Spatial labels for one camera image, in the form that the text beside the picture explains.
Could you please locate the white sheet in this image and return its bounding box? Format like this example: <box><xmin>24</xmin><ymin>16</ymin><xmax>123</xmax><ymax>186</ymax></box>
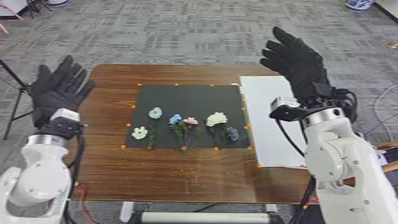
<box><xmin>239</xmin><ymin>75</ymin><xmax>310</xmax><ymax>169</ymax></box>

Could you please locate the dark blue flower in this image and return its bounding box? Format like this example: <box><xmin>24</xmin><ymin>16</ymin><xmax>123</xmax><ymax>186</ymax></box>
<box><xmin>226</xmin><ymin>126</ymin><xmax>242</xmax><ymax>143</ymax></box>

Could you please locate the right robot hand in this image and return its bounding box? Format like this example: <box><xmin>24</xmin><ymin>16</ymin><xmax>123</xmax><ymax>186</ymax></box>
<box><xmin>258</xmin><ymin>26</ymin><xmax>335</xmax><ymax>101</ymax></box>

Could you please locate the large cream flower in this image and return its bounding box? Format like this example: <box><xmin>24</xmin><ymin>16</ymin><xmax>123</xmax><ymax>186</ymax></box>
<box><xmin>205</xmin><ymin>111</ymin><xmax>230</xmax><ymax>148</ymax></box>

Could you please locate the pale grey bar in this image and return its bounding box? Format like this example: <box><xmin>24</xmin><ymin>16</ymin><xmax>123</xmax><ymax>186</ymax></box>
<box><xmin>130</xmin><ymin>209</ymin><xmax>281</xmax><ymax>224</ymax></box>

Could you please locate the small white flower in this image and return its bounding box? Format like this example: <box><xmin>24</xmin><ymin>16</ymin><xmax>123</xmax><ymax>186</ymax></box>
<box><xmin>130</xmin><ymin>126</ymin><xmax>150</xmax><ymax>141</ymax></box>

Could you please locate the pale green flower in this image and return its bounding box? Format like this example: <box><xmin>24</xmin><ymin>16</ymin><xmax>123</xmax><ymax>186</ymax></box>
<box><xmin>146</xmin><ymin>106</ymin><xmax>166</xmax><ymax>150</ymax></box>

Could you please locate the pink flower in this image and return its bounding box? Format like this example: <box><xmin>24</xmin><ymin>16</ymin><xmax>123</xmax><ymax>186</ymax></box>
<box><xmin>182</xmin><ymin>116</ymin><xmax>203</xmax><ymax>152</ymax></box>

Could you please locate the blue white ceramic pot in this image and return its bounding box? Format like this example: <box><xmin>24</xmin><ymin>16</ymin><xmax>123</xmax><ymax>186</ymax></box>
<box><xmin>45</xmin><ymin>0</ymin><xmax>72</xmax><ymax>7</ymax></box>
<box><xmin>345</xmin><ymin>0</ymin><xmax>377</xmax><ymax>12</ymax></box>

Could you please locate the black tripod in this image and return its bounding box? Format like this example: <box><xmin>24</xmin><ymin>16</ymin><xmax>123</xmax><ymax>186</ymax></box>
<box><xmin>0</xmin><ymin>59</ymin><xmax>36</xmax><ymax>141</ymax></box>

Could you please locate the dark mat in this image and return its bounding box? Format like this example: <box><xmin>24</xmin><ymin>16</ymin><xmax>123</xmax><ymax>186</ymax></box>
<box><xmin>123</xmin><ymin>83</ymin><xmax>255</xmax><ymax>150</ymax></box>

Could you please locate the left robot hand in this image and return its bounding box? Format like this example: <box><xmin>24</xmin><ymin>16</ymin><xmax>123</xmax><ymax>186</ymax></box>
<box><xmin>29</xmin><ymin>54</ymin><xmax>98</xmax><ymax>128</ymax></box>

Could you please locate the black cable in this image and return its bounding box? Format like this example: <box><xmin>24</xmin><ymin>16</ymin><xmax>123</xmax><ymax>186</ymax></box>
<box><xmin>274</xmin><ymin>118</ymin><xmax>308</xmax><ymax>158</ymax></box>
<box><xmin>63</xmin><ymin>132</ymin><xmax>89</xmax><ymax>224</ymax></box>

